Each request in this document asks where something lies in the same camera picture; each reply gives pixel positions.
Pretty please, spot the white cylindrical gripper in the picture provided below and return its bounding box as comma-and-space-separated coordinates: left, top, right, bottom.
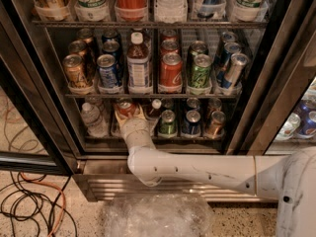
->
114, 104, 155, 153

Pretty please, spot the red coke can bottom front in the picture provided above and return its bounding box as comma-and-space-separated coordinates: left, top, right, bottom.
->
117, 99, 137, 119

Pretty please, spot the red coke can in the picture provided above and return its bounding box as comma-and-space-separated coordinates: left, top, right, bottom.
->
117, 99, 137, 119
160, 29, 179, 41
160, 39, 180, 55
159, 52, 183, 87

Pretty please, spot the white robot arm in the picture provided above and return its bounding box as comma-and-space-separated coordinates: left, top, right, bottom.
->
115, 108, 316, 237

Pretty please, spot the brown tea bottle bottom shelf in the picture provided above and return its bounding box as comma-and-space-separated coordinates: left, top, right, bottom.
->
145, 99, 162, 119

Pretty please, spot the brown tea bottle shelf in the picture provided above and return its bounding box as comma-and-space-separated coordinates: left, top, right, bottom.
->
126, 32, 149, 87
145, 99, 162, 119

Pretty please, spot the green can bottom front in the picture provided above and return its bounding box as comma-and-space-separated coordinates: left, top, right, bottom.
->
159, 110, 176, 135

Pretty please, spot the green can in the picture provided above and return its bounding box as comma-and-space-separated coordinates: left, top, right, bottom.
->
189, 54, 211, 89
159, 110, 176, 135
162, 98, 175, 111
187, 40, 208, 68

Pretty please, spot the clear water bottle bottom shelf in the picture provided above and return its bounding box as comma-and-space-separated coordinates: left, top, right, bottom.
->
81, 103, 107, 138

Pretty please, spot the clear water bottle shelf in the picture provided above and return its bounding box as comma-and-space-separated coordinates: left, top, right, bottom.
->
155, 0, 187, 20
81, 103, 107, 138

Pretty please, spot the green can bottom rear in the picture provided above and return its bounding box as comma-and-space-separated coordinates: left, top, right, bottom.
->
162, 98, 175, 111

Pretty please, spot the brown tea bottle middle shelf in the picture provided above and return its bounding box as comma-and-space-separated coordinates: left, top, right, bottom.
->
126, 32, 149, 87

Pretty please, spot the blue pepsi can middle front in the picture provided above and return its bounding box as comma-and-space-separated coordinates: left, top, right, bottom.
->
97, 54, 121, 88

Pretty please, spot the blue pepsi can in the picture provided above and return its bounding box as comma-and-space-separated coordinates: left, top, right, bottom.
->
102, 29, 120, 42
102, 40, 121, 63
97, 54, 121, 88

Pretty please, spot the blue can bottom front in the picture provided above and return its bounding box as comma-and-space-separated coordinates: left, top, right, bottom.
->
182, 110, 200, 135

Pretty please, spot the red coke can middle front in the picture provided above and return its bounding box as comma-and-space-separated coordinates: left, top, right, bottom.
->
159, 52, 183, 87

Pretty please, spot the blue can bottom rear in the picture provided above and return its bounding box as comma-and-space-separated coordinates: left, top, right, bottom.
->
186, 98, 200, 112

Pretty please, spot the gold can middle front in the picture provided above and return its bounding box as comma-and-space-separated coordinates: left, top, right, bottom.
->
62, 54, 89, 88

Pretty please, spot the gold can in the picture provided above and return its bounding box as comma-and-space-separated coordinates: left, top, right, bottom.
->
205, 111, 226, 138
76, 28, 98, 49
62, 54, 89, 88
68, 39, 94, 66
207, 98, 222, 116

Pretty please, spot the green can middle front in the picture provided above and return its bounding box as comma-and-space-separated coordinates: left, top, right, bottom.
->
189, 54, 211, 89

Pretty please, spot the gold can bottom rear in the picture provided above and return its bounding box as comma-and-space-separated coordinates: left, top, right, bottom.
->
207, 98, 222, 116

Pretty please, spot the gold can bottom front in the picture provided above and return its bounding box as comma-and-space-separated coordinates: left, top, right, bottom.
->
205, 111, 226, 138

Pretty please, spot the blue pepsi can middle rear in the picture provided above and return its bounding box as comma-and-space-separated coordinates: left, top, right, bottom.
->
102, 29, 120, 42

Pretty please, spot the red coke can middle rear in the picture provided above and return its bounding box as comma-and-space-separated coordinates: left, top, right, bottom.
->
160, 29, 179, 41

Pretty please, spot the gold can middle rear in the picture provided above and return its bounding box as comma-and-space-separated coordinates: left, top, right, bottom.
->
76, 28, 98, 49

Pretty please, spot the green can middle rear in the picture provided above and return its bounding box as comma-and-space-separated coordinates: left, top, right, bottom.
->
187, 40, 208, 68

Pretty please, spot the open glass fridge door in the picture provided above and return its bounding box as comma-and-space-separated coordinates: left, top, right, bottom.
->
0, 2, 77, 176

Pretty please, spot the slim redbull can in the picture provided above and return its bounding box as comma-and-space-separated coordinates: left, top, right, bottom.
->
214, 32, 238, 62
215, 42, 242, 83
221, 53, 249, 89

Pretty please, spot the slim redbull can middle front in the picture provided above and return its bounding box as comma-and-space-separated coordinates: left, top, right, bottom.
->
221, 53, 249, 89

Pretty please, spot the clear water bottle top shelf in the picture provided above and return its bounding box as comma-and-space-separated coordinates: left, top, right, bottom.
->
155, 0, 187, 20

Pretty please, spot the slim redbull can middle rear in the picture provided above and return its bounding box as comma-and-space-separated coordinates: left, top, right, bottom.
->
214, 32, 238, 62

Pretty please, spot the white can right fridge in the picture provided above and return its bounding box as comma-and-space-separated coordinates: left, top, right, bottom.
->
276, 113, 300, 140

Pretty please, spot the blue can right fridge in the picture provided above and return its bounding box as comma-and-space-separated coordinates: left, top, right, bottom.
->
295, 111, 316, 138

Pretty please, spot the crumpled clear plastic bag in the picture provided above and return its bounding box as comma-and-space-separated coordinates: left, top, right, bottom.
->
105, 194, 214, 237

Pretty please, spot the orange extension cable left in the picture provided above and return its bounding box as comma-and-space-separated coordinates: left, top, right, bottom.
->
19, 171, 67, 237

